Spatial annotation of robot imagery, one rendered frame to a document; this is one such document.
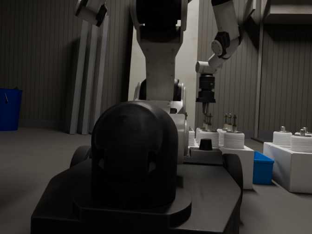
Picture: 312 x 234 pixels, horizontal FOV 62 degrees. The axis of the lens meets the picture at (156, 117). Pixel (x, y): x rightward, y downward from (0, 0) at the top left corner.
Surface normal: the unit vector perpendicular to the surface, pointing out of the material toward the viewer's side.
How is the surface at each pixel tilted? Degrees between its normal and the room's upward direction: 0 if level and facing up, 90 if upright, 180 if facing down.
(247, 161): 90
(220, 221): 0
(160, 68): 119
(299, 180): 90
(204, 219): 0
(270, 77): 90
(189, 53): 80
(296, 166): 90
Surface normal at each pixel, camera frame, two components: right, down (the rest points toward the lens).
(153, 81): -0.10, 0.51
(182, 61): -0.08, -0.15
